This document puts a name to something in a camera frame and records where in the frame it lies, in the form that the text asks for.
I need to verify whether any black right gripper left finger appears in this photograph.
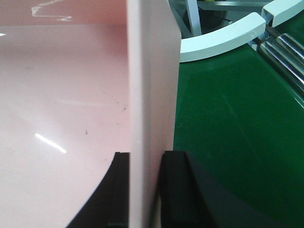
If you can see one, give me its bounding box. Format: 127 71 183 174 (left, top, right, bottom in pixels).
68 152 130 228

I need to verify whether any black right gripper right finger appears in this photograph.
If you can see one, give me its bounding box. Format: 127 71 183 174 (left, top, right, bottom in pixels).
159 151 261 228

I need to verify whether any pink plastic bin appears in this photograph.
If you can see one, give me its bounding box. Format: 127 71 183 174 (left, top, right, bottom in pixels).
0 0 181 228

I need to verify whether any green circular conveyor belt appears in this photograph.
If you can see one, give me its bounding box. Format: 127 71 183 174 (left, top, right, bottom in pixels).
174 44 304 228

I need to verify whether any steel conveyor rollers right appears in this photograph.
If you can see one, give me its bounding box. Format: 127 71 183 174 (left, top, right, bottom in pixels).
257 33 304 95

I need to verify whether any white inner conveyor ring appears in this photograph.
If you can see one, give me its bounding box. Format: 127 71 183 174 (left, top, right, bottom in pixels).
180 0 304 63

